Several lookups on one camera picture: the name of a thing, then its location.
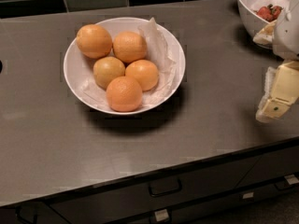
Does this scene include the red strawberries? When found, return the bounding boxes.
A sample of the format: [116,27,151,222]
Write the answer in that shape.
[256,4,283,22]

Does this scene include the dark drawer front middle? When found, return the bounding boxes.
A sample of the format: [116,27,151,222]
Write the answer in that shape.
[53,158,256,224]

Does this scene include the white bowl with oranges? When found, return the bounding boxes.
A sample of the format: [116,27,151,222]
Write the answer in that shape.
[63,16,187,116]

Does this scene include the dark drawer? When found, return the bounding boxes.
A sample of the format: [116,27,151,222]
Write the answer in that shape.
[53,158,256,224]
[238,146,299,188]

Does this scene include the orange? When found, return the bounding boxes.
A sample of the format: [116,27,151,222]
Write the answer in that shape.
[113,31,148,63]
[106,77,143,112]
[125,60,159,91]
[76,24,112,59]
[93,57,125,89]

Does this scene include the orange front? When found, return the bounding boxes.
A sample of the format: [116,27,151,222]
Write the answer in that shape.
[106,77,143,112]

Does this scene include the white label tag lower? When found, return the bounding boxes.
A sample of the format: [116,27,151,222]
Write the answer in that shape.
[154,209,170,223]

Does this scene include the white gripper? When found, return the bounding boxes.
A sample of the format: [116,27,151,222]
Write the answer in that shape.
[253,0,299,123]

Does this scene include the white label tag right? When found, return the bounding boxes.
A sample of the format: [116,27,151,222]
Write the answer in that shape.
[285,175,299,186]

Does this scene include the dark drawer front right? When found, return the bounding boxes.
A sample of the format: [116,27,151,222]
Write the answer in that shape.
[238,146,299,188]

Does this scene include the white bowl with strawberries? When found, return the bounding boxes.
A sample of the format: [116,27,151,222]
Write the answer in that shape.
[237,0,291,49]

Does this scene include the black drawer handle middle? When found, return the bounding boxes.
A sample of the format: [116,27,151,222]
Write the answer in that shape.
[148,177,182,198]

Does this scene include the white paper liner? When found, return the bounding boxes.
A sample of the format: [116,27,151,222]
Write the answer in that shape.
[81,17,178,108]

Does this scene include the white label tag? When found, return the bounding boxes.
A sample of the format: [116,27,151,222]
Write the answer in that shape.
[154,209,170,223]
[285,175,299,186]

